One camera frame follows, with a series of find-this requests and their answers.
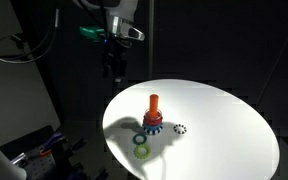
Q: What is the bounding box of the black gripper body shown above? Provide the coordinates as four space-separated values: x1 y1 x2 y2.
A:
102 38 129 72

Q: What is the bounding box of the grey vertical pole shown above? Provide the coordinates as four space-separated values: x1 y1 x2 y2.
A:
147 0 155 81

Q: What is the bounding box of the blue gear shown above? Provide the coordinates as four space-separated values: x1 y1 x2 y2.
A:
142 124 165 136

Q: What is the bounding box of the dark perforated breadboard plate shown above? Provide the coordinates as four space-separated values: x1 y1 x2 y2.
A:
0 124 72 180

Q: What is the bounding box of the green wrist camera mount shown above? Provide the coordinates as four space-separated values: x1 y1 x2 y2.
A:
79 25 107 43

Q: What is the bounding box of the orange post ring holder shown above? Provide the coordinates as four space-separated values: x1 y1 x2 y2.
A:
149 94 160 118

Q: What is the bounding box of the red toothed ring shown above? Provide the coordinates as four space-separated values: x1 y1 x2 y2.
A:
142 115 164 127

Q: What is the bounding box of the blue toothed ring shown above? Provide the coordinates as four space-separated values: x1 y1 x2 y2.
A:
142 122 164 132

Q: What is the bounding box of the dark green toothed ring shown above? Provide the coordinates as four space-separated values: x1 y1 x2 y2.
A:
132 133 148 146

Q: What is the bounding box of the grey thick cable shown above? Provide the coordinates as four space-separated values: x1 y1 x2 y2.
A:
0 8 61 65

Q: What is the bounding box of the small black white ring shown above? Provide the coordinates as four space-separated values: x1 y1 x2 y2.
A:
172 123 188 135

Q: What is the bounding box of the lime green toothed ring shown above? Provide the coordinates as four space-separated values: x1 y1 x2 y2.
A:
133 144 152 160

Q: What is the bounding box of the purple handled clamp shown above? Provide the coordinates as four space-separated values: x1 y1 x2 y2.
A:
43 132 64 149

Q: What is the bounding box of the orange handled clamp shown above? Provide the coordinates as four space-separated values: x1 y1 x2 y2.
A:
38 148 53 158

